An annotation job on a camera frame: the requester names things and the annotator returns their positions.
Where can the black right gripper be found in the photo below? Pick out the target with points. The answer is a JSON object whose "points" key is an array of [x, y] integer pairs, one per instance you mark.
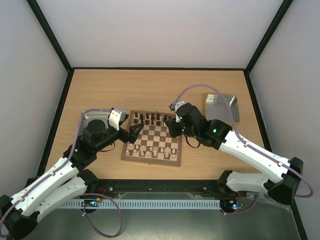
{"points": [[173, 127]]}

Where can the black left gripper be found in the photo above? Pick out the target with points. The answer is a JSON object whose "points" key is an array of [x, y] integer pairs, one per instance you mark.
{"points": [[132, 137]]}

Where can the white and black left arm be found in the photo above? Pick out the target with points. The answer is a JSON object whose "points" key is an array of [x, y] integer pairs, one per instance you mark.
{"points": [[67, 179]]}

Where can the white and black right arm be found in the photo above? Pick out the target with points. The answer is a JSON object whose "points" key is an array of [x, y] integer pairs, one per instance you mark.
{"points": [[278, 177]]}

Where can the dark rook chess piece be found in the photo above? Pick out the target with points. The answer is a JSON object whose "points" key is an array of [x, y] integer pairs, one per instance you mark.
{"points": [[135, 119]]}

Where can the wooden chess board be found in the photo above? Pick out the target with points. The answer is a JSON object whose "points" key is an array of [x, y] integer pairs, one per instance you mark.
{"points": [[154, 144]]}

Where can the yellow metal tin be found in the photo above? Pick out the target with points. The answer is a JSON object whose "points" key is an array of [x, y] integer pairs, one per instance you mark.
{"points": [[216, 108]]}

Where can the silver embossed metal tray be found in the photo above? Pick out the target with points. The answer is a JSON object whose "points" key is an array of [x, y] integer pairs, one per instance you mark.
{"points": [[92, 114]]}

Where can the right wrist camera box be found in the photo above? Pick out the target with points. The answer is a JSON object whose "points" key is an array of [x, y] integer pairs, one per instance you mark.
{"points": [[174, 107]]}

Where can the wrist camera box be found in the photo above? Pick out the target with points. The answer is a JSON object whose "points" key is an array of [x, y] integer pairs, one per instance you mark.
{"points": [[174, 107], [117, 115]]}

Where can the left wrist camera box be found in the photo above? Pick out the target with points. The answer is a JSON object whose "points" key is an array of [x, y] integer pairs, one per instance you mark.
{"points": [[117, 115]]}

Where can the black aluminium frame rail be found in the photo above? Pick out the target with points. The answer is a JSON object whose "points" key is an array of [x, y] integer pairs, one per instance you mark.
{"points": [[160, 186]]}

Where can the light blue cable duct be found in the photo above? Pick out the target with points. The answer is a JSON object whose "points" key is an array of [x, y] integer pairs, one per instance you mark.
{"points": [[145, 204]]}

